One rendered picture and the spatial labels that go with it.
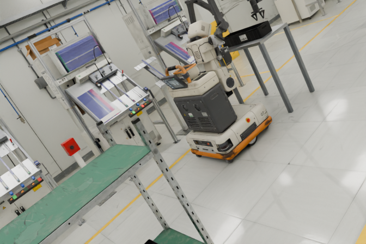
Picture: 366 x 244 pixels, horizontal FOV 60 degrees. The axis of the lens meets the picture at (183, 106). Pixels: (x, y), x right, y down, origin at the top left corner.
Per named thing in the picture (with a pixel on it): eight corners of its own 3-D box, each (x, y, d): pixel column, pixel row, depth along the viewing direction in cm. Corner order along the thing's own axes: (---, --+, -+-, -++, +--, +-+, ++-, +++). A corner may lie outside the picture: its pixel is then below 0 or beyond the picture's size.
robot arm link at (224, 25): (199, -9, 299) (202, -15, 289) (211, -14, 303) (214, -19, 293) (219, 34, 299) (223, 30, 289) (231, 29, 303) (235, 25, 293)
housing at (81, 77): (112, 68, 414) (111, 60, 403) (80, 87, 388) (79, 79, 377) (108, 65, 417) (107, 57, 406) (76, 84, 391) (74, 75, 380)
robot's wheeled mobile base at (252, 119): (231, 163, 284) (219, 140, 277) (192, 156, 338) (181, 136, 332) (275, 121, 314) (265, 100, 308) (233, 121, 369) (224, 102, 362)
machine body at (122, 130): (164, 141, 430) (141, 102, 414) (124, 175, 393) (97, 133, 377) (141, 140, 483) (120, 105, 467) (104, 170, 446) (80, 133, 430)
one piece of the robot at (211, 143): (217, 148, 287) (213, 141, 285) (192, 145, 323) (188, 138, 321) (219, 147, 289) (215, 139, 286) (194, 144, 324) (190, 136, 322)
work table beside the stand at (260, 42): (291, 113, 322) (259, 41, 302) (244, 113, 382) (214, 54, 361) (315, 90, 343) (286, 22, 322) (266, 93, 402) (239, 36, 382)
